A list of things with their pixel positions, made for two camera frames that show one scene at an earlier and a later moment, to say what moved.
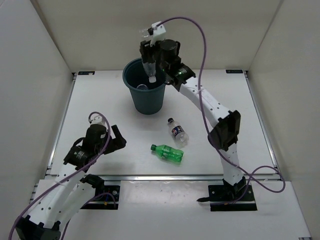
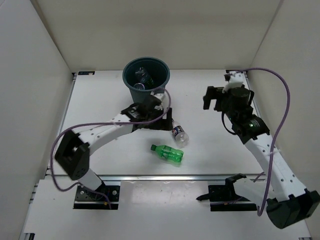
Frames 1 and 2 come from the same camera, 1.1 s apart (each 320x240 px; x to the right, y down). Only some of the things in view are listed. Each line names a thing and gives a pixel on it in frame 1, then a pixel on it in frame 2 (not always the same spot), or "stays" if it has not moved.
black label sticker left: x=86 y=72 stays
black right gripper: x=149 y=50 to x=213 y=93
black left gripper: x=117 y=143 to x=165 y=124
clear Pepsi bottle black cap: x=180 y=137 stays
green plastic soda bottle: x=168 y=153 stays
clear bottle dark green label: x=149 y=68 to x=143 y=76
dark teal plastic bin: x=148 y=96 stays
